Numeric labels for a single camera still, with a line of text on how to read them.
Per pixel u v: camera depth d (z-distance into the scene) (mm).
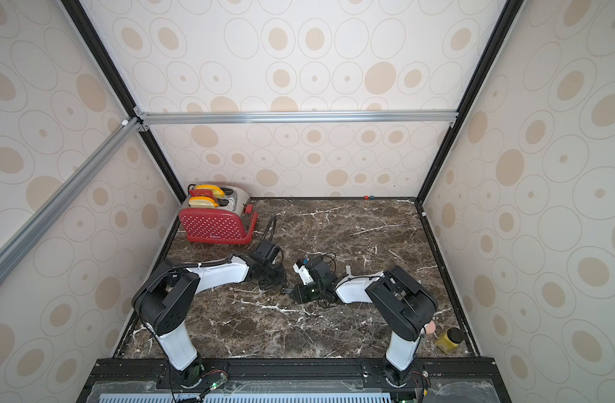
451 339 715
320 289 714
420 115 895
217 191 946
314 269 728
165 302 477
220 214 928
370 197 1244
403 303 477
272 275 811
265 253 761
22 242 546
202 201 909
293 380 729
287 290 913
